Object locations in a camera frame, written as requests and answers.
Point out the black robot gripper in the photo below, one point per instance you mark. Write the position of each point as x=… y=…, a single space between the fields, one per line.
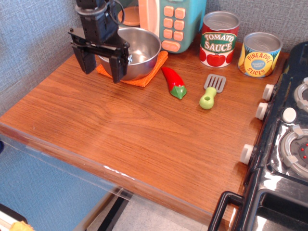
x=99 y=36

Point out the stainless steel bowl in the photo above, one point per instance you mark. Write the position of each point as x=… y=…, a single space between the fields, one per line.
x=143 y=51

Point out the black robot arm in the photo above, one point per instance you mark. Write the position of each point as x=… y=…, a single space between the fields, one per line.
x=91 y=3

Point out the orange towel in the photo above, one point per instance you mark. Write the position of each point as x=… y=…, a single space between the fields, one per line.
x=144 y=81

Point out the red toy chili pepper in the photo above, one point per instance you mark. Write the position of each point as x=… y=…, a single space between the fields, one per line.
x=176 y=85

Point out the toy microwave teal and peach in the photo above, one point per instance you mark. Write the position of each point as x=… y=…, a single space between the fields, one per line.
x=175 y=22

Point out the tomato sauce can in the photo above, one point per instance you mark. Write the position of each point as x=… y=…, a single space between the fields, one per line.
x=218 y=38

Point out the pineapple slices can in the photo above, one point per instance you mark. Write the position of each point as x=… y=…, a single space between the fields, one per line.
x=259 y=54

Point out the white stove knob middle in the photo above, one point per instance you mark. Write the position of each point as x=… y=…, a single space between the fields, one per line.
x=261 y=110

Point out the white stove knob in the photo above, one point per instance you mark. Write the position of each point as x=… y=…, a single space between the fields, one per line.
x=261 y=110
x=267 y=93
x=246 y=153

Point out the white stove knob top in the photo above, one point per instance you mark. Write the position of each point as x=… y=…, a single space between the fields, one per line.
x=267 y=93

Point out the white stove knob bottom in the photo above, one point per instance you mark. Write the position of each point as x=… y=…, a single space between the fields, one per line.
x=246 y=153

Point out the orange fuzzy object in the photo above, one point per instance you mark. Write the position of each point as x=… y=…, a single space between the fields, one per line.
x=21 y=226

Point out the black toy stove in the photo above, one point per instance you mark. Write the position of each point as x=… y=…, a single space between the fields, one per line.
x=276 y=184

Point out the toy spatula green handle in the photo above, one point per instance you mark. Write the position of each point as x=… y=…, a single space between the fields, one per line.
x=214 y=84

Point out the black oven door handle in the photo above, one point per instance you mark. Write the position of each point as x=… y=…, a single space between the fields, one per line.
x=225 y=199

